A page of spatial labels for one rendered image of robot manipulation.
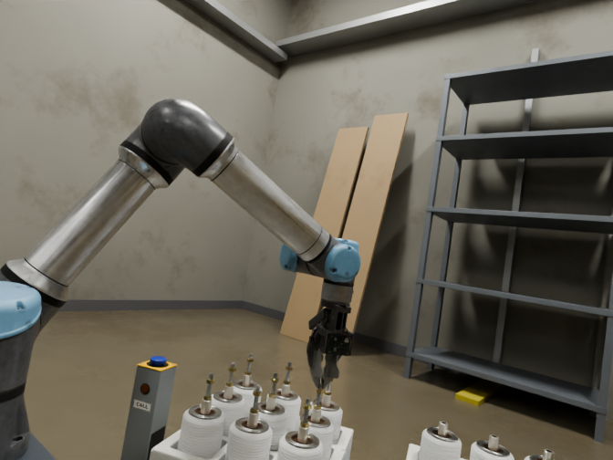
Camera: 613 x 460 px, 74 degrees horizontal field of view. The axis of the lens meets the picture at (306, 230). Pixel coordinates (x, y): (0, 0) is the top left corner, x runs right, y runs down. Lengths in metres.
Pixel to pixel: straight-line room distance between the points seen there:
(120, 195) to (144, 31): 2.92
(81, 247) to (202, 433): 0.48
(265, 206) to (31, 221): 2.54
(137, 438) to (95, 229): 0.57
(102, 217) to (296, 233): 0.35
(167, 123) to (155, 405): 0.69
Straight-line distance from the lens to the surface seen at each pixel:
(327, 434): 1.07
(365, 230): 3.08
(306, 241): 0.78
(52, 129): 3.23
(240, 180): 0.73
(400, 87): 3.70
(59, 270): 0.83
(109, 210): 0.82
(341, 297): 0.98
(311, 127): 4.06
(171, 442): 1.09
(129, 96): 3.49
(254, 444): 0.99
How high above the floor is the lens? 0.65
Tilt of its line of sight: 3 degrees up
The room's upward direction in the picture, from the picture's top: 9 degrees clockwise
